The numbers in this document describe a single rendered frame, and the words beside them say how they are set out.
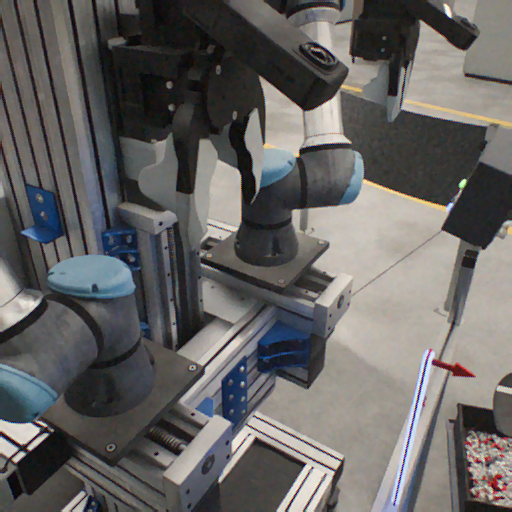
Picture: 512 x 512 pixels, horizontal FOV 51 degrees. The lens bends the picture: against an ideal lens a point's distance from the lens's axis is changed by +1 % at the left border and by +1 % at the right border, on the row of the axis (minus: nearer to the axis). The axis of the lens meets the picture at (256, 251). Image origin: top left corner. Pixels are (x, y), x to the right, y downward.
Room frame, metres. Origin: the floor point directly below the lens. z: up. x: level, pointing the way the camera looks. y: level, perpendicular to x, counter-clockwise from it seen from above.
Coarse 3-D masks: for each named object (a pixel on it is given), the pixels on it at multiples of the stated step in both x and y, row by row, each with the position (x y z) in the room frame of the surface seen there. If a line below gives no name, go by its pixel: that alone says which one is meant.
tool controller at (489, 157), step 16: (496, 128) 1.27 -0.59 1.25; (496, 144) 1.17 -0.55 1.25; (480, 160) 1.07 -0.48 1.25; (496, 160) 1.08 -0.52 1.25; (480, 176) 1.06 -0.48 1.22; (496, 176) 1.04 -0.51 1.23; (464, 192) 1.07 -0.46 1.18; (480, 192) 1.05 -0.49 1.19; (496, 192) 1.04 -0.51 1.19; (464, 208) 1.07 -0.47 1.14; (480, 208) 1.05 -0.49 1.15; (496, 208) 1.03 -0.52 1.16; (448, 224) 1.08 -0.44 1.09; (464, 224) 1.06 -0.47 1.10; (480, 224) 1.05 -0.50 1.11; (496, 224) 1.03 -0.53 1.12; (464, 240) 1.06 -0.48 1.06; (480, 240) 1.04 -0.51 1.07
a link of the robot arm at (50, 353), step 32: (0, 256) 0.55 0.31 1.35; (0, 288) 0.51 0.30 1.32; (0, 320) 0.49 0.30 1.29; (32, 320) 0.50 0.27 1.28; (64, 320) 0.54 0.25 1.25; (0, 352) 0.47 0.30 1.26; (32, 352) 0.48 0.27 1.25; (64, 352) 0.51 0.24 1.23; (96, 352) 0.55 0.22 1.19; (0, 384) 0.44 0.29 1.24; (32, 384) 0.45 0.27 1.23; (64, 384) 0.49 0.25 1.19; (0, 416) 0.46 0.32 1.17; (32, 416) 0.45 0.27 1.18
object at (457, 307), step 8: (472, 256) 1.00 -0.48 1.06; (464, 272) 1.00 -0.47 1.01; (472, 272) 0.99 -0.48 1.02; (464, 280) 1.01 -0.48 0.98; (456, 288) 1.00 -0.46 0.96; (464, 288) 1.00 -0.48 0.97; (456, 296) 1.00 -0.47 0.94; (464, 296) 0.99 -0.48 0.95; (456, 304) 1.00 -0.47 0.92; (464, 304) 0.99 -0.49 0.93; (456, 312) 1.01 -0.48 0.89; (448, 320) 1.00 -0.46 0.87; (456, 320) 1.00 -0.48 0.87
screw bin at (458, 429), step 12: (468, 408) 0.73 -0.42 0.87; (480, 408) 0.72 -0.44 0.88; (456, 420) 0.72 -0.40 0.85; (468, 420) 0.73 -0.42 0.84; (480, 420) 0.72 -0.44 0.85; (492, 420) 0.71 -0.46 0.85; (456, 432) 0.70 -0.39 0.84; (492, 432) 0.71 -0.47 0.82; (456, 444) 0.68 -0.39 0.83; (456, 456) 0.66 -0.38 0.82; (468, 492) 0.54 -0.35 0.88; (468, 504) 0.53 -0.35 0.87; (480, 504) 0.52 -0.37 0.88; (492, 504) 0.52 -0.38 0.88
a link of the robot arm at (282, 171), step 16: (272, 160) 1.04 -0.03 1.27; (288, 160) 1.03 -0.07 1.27; (240, 176) 1.06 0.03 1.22; (272, 176) 1.00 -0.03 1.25; (288, 176) 1.02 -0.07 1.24; (304, 176) 1.03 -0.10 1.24; (272, 192) 1.00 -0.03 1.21; (288, 192) 1.01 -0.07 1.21; (304, 192) 1.01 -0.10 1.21; (256, 208) 1.00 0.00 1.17; (272, 208) 1.00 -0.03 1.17; (288, 208) 1.02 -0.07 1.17
